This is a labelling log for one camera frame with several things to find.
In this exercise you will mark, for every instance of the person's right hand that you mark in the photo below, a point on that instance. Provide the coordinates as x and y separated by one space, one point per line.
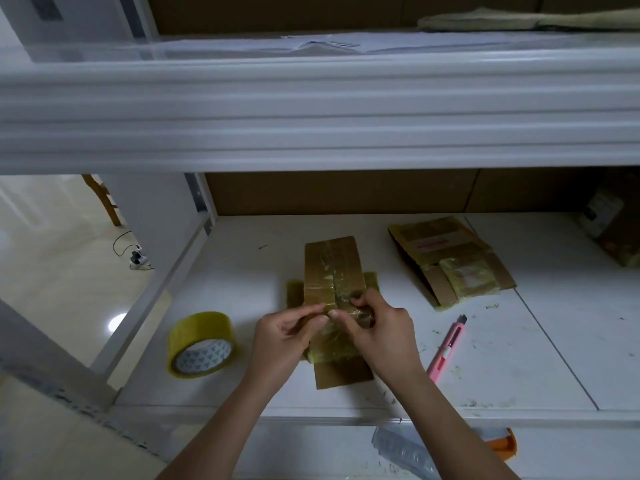
385 340

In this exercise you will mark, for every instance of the person's left hand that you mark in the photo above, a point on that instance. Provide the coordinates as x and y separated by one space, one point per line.
280 345

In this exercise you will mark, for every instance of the pink utility knife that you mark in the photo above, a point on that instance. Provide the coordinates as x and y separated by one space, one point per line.
445 350

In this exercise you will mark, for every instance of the yellow tape roll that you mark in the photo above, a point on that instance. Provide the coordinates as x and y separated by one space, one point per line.
195 335

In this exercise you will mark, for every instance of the clear taped brown cardboard box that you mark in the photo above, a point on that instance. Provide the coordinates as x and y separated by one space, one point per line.
335 270

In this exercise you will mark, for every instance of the small taped carton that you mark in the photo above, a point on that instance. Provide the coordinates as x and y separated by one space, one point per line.
450 255

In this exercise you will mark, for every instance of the white metal shelf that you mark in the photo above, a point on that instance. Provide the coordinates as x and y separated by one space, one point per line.
250 115

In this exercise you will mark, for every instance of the boxes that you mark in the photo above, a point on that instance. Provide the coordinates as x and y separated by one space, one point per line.
610 225

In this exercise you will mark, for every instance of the person's left forearm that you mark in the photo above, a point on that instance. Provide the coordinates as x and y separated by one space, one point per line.
225 435

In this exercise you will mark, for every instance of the person's right forearm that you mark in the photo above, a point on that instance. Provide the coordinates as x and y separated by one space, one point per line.
460 435

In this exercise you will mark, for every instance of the package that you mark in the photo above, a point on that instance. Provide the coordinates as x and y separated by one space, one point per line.
530 20

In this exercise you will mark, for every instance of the orange plastic object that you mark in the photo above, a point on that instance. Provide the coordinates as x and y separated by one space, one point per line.
505 443

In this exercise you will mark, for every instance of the white power strip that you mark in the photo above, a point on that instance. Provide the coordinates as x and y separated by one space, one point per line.
138 259

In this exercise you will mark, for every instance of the wooden chair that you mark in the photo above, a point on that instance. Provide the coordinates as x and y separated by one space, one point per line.
103 198

